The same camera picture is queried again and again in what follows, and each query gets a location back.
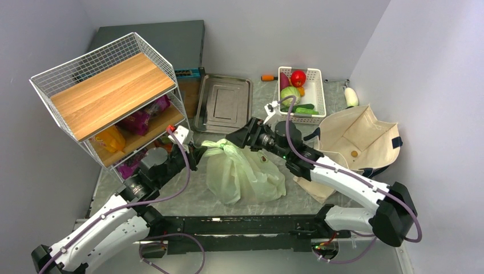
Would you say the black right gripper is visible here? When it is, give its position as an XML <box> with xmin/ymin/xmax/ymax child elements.
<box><xmin>225</xmin><ymin>117</ymin><xmax>290</xmax><ymax>160</ymax></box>

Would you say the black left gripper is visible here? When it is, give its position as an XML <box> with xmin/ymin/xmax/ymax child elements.
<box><xmin>155</xmin><ymin>140</ymin><xmax>207</xmax><ymax>188</ymax></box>

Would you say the green avocado plastic bag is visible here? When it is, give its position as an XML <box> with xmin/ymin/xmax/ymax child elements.
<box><xmin>201</xmin><ymin>139</ymin><xmax>287</xmax><ymax>205</ymax></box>

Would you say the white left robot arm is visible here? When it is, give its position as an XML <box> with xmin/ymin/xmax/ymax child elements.
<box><xmin>31</xmin><ymin>144</ymin><xmax>207</xmax><ymax>273</ymax></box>

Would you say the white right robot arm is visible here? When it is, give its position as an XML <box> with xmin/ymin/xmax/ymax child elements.
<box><xmin>226</xmin><ymin>118</ymin><xmax>423</xmax><ymax>247</ymax></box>

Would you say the red snack bag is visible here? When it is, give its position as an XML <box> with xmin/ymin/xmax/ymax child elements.
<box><xmin>154</xmin><ymin>135</ymin><xmax>174</xmax><ymax>153</ymax></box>

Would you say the purple grape snack bag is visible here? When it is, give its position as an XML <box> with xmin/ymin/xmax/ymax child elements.
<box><xmin>116</xmin><ymin>148</ymin><xmax>147</xmax><ymax>180</ymax></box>

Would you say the yellow snack bag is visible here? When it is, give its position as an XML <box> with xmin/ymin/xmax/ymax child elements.
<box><xmin>92</xmin><ymin>125</ymin><xmax>126</xmax><ymax>153</ymax></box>

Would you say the beige canvas tote bag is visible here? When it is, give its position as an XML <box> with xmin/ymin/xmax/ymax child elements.
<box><xmin>293</xmin><ymin>105</ymin><xmax>403</xmax><ymax>205</ymax></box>

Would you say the metal tray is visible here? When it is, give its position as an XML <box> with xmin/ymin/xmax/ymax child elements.
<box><xmin>193</xmin><ymin>74</ymin><xmax>253</xmax><ymax>134</ymax></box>

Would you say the dark green cucumber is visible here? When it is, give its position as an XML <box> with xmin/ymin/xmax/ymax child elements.
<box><xmin>280</xmin><ymin>104</ymin><xmax>314</xmax><ymax>112</ymax></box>

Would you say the light green bitter gourd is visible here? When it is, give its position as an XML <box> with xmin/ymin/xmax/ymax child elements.
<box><xmin>294</xmin><ymin>108</ymin><xmax>319</xmax><ymax>115</ymax></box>

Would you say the green cabbage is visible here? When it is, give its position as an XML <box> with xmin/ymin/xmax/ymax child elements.
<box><xmin>280</xmin><ymin>86</ymin><xmax>301</xmax><ymax>107</ymax></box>

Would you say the purple sweet potato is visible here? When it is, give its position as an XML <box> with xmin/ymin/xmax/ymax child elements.
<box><xmin>279</xmin><ymin>72</ymin><xmax>290</xmax><ymax>91</ymax></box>

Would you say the orange small pepper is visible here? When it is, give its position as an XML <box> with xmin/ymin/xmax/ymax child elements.
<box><xmin>297</xmin><ymin>87</ymin><xmax>305</xmax><ymax>97</ymax></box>

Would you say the red apple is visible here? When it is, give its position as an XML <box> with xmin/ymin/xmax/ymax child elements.
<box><xmin>290</xmin><ymin>70</ymin><xmax>306</xmax><ymax>88</ymax></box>

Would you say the white plastic basket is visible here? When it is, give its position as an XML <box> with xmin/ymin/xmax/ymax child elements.
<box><xmin>278</xmin><ymin>66</ymin><xmax>327</xmax><ymax>124</ymax></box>

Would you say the top wooden shelf board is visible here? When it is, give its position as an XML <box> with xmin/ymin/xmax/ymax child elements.
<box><xmin>51</xmin><ymin>53</ymin><xmax>175</xmax><ymax>142</ymax></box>

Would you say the white radish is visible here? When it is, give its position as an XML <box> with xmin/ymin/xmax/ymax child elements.
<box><xmin>344</xmin><ymin>87</ymin><xmax>359</xmax><ymax>108</ymax></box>

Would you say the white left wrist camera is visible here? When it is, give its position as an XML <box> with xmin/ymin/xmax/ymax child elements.
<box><xmin>166</xmin><ymin>126</ymin><xmax>193</xmax><ymax>152</ymax></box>

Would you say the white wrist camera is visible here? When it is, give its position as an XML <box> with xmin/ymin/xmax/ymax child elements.
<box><xmin>166</xmin><ymin>126</ymin><xmax>193</xmax><ymax>152</ymax></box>
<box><xmin>264</xmin><ymin>100</ymin><xmax>281</xmax><ymax>127</ymax></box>

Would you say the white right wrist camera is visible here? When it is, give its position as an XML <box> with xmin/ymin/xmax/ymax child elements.
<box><xmin>264</xmin><ymin>100</ymin><xmax>281</xmax><ymax>127</ymax></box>

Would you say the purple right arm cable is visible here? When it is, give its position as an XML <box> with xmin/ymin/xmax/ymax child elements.
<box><xmin>277</xmin><ymin>95</ymin><xmax>423</xmax><ymax>265</ymax></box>

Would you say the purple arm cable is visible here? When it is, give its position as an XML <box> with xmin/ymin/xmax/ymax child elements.
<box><xmin>277</xmin><ymin>95</ymin><xmax>423</xmax><ymax>265</ymax></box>
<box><xmin>38</xmin><ymin>126</ymin><xmax>207</xmax><ymax>274</ymax></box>

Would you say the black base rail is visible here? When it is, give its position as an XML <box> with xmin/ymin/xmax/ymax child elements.
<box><xmin>140</xmin><ymin>206</ymin><xmax>351</xmax><ymax>255</ymax></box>

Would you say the white wire shelf rack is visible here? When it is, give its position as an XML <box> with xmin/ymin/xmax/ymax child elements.
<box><xmin>30</xmin><ymin>32</ymin><xmax>188</xmax><ymax>170</ymax></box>

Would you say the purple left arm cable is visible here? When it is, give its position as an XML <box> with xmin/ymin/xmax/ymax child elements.
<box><xmin>38</xmin><ymin>126</ymin><xmax>207</xmax><ymax>274</ymax></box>

